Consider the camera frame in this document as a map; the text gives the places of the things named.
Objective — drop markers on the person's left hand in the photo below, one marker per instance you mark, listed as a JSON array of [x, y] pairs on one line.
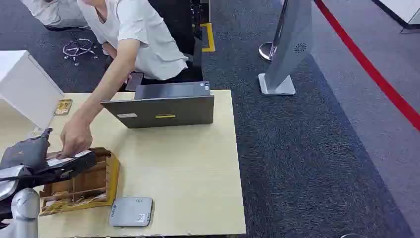
[[128, 78]]

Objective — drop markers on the person's right hand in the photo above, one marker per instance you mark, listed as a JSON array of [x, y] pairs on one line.
[[76, 136]]

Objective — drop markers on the white card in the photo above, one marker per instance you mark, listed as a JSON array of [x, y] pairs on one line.
[[59, 161]]

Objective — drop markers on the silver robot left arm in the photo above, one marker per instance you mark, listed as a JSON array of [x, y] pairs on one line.
[[24, 205]]

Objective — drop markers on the black smartphone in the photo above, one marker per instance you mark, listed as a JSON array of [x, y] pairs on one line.
[[134, 81]]

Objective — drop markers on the grey laptop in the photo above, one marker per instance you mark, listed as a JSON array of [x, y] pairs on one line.
[[164, 110]]

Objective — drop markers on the wooden card box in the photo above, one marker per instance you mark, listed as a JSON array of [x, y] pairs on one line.
[[92, 184]]

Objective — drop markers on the chrome chair base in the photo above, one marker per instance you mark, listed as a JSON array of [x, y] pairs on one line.
[[78, 48]]

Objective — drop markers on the black cabinet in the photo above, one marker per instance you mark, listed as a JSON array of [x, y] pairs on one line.
[[174, 23]]

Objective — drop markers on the yellow floor tape mark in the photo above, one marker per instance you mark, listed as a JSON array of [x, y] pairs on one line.
[[210, 37]]

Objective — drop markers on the grey card reader device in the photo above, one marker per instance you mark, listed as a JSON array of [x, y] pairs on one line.
[[131, 212]]

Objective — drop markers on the person in pale trousers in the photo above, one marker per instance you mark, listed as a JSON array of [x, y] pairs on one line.
[[55, 13]]

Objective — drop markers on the chrome stanchion base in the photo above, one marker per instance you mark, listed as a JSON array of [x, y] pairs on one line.
[[265, 51]]

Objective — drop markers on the grey display stand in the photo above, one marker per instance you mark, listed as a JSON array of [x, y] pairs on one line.
[[288, 46]]

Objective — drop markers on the red floor tape line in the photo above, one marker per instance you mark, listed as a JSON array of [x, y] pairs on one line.
[[370, 70]]

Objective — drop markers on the white platform with black edge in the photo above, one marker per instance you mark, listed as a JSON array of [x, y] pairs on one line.
[[402, 11]]

